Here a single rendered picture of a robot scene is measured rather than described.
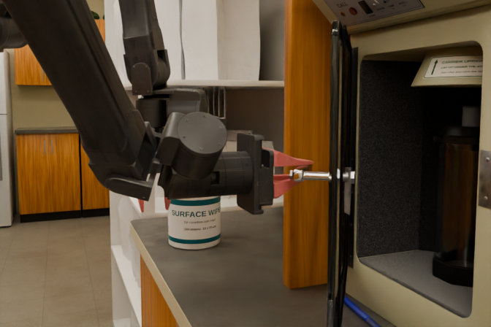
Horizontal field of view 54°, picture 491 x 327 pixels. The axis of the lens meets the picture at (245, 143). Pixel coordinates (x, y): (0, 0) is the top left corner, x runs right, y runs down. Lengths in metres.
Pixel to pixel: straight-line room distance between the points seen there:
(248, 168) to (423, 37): 0.32
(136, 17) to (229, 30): 1.10
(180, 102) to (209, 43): 0.94
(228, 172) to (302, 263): 0.39
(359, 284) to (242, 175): 0.38
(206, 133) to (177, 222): 0.66
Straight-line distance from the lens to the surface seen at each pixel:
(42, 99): 5.99
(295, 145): 0.90
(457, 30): 0.70
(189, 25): 1.80
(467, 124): 0.82
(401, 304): 0.83
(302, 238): 0.94
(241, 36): 1.94
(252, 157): 0.62
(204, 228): 1.17
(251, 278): 1.01
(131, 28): 0.87
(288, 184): 0.64
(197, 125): 0.54
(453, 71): 0.74
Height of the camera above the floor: 1.30
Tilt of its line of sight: 5 degrees down
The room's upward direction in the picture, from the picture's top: straight up
